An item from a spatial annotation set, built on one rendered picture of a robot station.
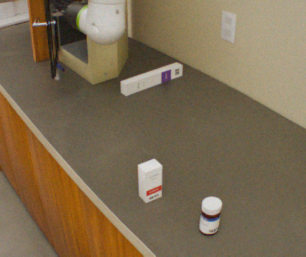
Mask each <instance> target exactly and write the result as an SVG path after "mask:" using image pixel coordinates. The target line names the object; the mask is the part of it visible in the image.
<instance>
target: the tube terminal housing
mask: <svg viewBox="0 0 306 257"><path fill-rule="evenodd" d="M125 13H126V22H125V32H124V34H123V36H122V37H121V38H120V40H119V41H116V42H114V43H113V44H109V45H106V46H102V45H99V44H96V43H95V42H93V41H92V40H91V39H90V38H89V37H88V36H86V37H87V44H88V47H87V50H88V64H86V63H84V62H83V61H82V60H79V59H78V58H77V57H75V56H73V55H72V54H70V53H69V52H67V51H66V50H64V49H62V48H61V45H60V50H58V57H59V61H61V63H62V62H63V63H64V64H65V65H66V66H67V67H69V68H71V69H72V70H73V71H75V72H76V73H77V74H79V75H80V76H82V77H83V78H85V79H86V80H88V81H89V82H90V83H91V84H92V85H95V84H98V83H99V82H104V81H106V80H110V79H113V78H116V77H118V76H119V74H120V72H121V70H122V68H123V66H124V64H125V62H126V60H127V58H128V52H129V43H128V27H127V19H128V11H127V0H126V1H125ZM57 22H58V21H57ZM58 33H59V25H58ZM59 43H60V34H59Z"/></svg>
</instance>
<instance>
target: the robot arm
mask: <svg viewBox="0 0 306 257"><path fill-rule="evenodd" d="M13 1H21V0H0V3H6V2H13ZM125 1H126V0H88V1H87V0H83V1H71V0H67V1H60V0H49V4H50V12H51V14H52V15H53V19H56V18H57V17H59V16H61V17H65V18H66V19H67V21H68V22H69V23H70V25H71V26H72V27H73V28H74V29H76V30H78V31H80V32H82V33H85V34H86V35H87V36H88V37H89V38H90V39H91V40H92V41H93V42H95V43H96V44H99V45H102V46H106V45H109V44H113V43H114V42H116V41H119V40H120V38H121V37H122V36H123V34H124V32H125V22H126V13H125Z"/></svg>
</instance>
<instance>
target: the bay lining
mask: <svg viewBox="0 0 306 257"><path fill-rule="evenodd" d="M58 25H59V34H60V45H61V46H63V45H67V44H71V43H74V42H77V41H82V40H84V39H87V37H86V34H85V33H82V32H80V31H78V30H76V29H74V28H73V27H72V26H71V25H70V23H69V22H68V21H67V19H66V18H65V17H61V16H59V18H58Z"/></svg>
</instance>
